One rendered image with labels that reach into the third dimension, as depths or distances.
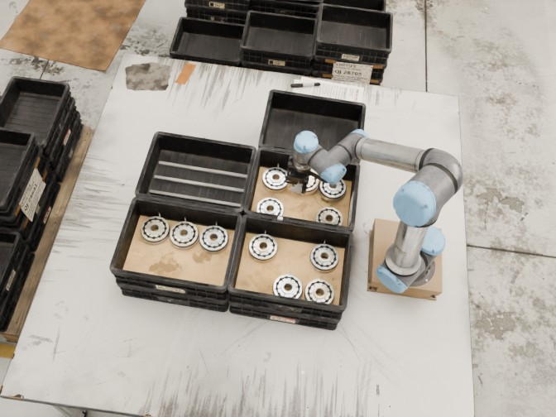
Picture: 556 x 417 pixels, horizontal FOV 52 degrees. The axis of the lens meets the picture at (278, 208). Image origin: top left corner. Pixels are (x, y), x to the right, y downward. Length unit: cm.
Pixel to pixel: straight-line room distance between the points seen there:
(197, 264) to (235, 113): 82
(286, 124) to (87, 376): 123
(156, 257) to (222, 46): 174
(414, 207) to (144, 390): 110
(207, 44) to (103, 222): 154
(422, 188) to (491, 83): 250
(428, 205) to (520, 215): 194
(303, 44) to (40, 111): 146
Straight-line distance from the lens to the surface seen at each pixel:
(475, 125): 373
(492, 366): 302
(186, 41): 352
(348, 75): 323
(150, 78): 273
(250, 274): 202
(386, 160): 178
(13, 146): 292
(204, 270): 203
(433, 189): 156
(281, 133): 235
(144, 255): 208
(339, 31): 330
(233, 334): 208
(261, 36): 339
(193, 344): 208
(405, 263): 184
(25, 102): 323
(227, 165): 225
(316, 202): 217
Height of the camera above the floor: 268
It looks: 60 degrees down
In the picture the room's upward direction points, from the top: 6 degrees clockwise
